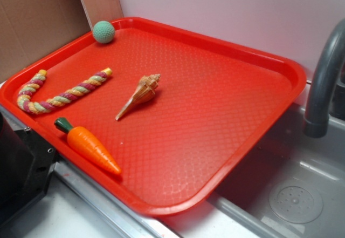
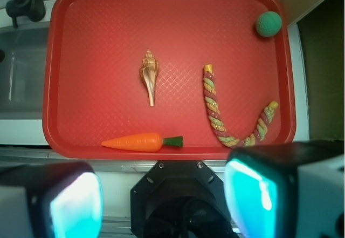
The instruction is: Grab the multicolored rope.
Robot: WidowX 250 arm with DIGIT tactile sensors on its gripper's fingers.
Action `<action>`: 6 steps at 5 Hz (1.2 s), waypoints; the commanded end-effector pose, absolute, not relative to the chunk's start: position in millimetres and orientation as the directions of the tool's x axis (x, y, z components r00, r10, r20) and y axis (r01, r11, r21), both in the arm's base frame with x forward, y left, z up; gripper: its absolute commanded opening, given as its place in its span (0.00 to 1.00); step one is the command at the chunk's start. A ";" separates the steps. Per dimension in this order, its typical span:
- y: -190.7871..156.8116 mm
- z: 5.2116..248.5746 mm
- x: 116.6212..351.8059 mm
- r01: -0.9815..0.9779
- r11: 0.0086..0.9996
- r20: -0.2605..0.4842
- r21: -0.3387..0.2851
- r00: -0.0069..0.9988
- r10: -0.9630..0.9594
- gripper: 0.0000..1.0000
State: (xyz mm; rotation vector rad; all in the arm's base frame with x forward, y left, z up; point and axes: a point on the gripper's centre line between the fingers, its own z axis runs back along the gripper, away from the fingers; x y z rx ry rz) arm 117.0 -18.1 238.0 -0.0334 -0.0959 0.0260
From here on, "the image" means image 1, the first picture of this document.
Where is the orange toy carrot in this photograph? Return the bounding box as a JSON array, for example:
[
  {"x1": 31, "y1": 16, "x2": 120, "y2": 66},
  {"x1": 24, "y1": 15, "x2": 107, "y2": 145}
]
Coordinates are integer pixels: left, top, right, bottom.
[{"x1": 54, "y1": 117, "x2": 122, "y2": 175}]

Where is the multicolored twisted rope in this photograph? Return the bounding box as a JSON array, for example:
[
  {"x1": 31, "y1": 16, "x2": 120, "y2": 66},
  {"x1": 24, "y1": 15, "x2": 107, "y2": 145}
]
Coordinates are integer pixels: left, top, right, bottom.
[{"x1": 17, "y1": 67, "x2": 113, "y2": 115}]

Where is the grey plastic sink basin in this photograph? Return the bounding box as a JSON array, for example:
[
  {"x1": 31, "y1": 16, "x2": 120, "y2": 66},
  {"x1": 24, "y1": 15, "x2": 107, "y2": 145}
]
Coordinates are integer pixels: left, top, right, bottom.
[{"x1": 162, "y1": 91, "x2": 344, "y2": 237}]

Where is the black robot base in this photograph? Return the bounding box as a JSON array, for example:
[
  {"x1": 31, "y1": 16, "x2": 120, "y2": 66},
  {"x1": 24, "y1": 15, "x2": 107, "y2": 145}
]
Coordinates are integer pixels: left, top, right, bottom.
[{"x1": 1, "y1": 115, "x2": 56, "y2": 227}]

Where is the brown spiral seashell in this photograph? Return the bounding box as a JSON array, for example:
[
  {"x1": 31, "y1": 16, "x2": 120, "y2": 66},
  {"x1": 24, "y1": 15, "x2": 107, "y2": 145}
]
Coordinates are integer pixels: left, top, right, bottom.
[{"x1": 115, "y1": 74, "x2": 161, "y2": 121}]

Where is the green dimpled ball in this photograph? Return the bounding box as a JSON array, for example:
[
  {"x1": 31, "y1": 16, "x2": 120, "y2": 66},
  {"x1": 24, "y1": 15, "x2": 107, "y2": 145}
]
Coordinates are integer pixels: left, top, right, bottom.
[{"x1": 92, "y1": 21, "x2": 115, "y2": 44}]

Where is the brown cardboard panel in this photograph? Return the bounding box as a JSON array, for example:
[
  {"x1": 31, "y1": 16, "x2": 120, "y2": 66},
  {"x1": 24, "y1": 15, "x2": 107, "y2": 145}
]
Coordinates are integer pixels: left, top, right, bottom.
[{"x1": 1, "y1": 0, "x2": 123, "y2": 81}]

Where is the grey sink faucet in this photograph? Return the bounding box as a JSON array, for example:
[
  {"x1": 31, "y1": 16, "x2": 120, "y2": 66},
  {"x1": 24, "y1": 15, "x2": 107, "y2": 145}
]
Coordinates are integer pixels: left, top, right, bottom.
[{"x1": 303, "y1": 20, "x2": 344, "y2": 138}]

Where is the red plastic tray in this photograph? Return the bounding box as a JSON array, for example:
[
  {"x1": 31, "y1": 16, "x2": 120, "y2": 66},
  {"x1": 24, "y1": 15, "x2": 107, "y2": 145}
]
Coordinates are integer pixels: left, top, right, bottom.
[{"x1": 1, "y1": 18, "x2": 306, "y2": 216}]

